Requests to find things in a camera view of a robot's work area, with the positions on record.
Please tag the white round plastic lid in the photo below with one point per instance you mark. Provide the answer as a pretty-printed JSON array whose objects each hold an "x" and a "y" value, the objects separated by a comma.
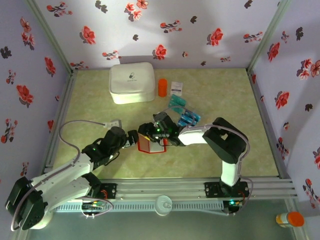
[{"x": 163, "y": 205}]

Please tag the white paper packet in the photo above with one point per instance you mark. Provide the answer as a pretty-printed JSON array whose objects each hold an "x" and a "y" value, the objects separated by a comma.
[{"x": 176, "y": 87}]

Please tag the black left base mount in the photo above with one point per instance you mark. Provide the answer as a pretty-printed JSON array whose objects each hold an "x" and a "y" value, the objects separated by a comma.
[{"x": 110, "y": 191}]

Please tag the green circuit board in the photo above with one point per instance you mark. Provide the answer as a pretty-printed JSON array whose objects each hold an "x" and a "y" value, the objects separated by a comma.
[{"x": 93, "y": 205}]

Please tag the white zip pouch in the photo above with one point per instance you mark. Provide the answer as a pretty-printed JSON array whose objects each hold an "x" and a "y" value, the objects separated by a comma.
[{"x": 132, "y": 80}]

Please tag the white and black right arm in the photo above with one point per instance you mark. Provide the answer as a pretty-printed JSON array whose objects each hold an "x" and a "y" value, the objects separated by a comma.
[{"x": 192, "y": 136}]

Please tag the aluminium side rail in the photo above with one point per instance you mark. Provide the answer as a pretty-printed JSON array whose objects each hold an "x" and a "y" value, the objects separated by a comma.
[
  {"x": 265, "y": 117},
  {"x": 63, "y": 112}
]

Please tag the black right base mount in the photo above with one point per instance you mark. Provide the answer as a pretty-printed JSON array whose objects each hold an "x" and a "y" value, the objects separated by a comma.
[{"x": 212, "y": 190}]

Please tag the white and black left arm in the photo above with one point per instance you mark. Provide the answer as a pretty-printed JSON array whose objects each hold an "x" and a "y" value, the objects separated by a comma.
[{"x": 62, "y": 180}]

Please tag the aluminium frame post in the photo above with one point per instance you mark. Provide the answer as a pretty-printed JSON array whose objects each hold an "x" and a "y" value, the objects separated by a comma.
[
  {"x": 50, "y": 35},
  {"x": 268, "y": 35}
]

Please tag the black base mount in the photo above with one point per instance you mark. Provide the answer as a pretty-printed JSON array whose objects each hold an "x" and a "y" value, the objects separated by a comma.
[
  {"x": 110, "y": 191},
  {"x": 212, "y": 190}
]

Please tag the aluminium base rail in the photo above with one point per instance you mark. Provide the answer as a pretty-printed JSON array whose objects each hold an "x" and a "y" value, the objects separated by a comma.
[{"x": 160, "y": 186}]

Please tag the orange pill bottle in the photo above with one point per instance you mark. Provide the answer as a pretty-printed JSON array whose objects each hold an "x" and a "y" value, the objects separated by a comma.
[{"x": 162, "y": 87}]

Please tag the amber bottle with orange cap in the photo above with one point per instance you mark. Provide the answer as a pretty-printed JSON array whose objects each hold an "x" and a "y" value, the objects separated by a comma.
[{"x": 291, "y": 219}]

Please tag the black controller with green light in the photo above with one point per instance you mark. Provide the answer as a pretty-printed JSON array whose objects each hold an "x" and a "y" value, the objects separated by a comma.
[{"x": 232, "y": 205}]

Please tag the red card holder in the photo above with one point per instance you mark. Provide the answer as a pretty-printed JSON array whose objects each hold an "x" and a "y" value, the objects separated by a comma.
[{"x": 145, "y": 146}]

